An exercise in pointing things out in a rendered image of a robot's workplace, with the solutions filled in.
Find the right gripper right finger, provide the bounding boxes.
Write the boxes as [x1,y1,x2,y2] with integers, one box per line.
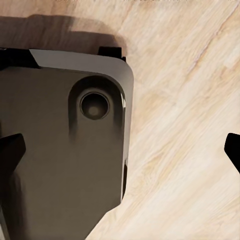
[224,132,240,173]

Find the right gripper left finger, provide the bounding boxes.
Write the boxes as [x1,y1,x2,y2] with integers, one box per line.
[0,133,26,193]

